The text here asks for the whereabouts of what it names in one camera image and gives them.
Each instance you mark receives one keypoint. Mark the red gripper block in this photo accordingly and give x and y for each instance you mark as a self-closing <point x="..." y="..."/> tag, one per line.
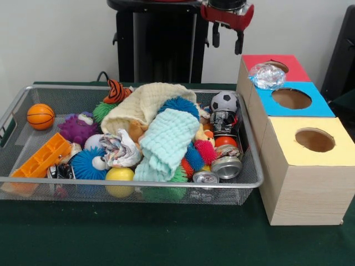
<point x="233" y="18"/>

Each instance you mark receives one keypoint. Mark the cream waffle cloth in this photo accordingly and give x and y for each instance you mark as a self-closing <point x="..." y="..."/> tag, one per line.
<point x="144" y="105"/>

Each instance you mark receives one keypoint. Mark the light blue waffle cloth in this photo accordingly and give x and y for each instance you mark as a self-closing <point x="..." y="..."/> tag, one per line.
<point x="166" y="145"/>

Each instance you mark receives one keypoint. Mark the orange plastic toy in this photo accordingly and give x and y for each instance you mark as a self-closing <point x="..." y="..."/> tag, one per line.
<point x="41" y="158"/>

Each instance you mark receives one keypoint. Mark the shallow clear mesh bin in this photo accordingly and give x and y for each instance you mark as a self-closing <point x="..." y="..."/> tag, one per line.
<point x="138" y="191"/>

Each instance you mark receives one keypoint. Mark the black and white soccer ball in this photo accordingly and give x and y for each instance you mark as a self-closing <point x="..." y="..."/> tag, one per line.
<point x="224" y="101"/>

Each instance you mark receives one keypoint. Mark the black flat panel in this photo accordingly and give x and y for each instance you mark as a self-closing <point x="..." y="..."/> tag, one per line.
<point x="341" y="55"/>

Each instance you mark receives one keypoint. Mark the orange striped tiger toy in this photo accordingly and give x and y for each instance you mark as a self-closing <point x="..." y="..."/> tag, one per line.
<point x="116" y="91"/>

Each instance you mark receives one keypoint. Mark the green cloth side table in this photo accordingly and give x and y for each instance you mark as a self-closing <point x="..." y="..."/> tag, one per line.
<point x="348" y="105"/>

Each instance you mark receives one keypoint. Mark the purple spiky ball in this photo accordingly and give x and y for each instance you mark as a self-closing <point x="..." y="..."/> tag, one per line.
<point x="77" y="129"/>

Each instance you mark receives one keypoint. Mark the yellow ball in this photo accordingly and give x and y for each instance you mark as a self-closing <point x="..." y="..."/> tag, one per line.
<point x="120" y="178"/>

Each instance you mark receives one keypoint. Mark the blue spiky ball with eyes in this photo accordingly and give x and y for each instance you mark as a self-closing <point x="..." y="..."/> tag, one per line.
<point x="86" y="164"/>

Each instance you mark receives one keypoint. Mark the orange basketball toy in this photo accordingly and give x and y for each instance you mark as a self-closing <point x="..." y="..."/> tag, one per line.
<point x="40" y="116"/>

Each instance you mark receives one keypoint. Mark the dark green table cloth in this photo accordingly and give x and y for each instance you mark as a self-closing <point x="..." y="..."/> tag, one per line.
<point x="166" y="238"/>

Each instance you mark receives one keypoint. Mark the black pedestal stand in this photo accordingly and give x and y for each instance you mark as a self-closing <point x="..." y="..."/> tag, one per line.
<point x="161" y="44"/>

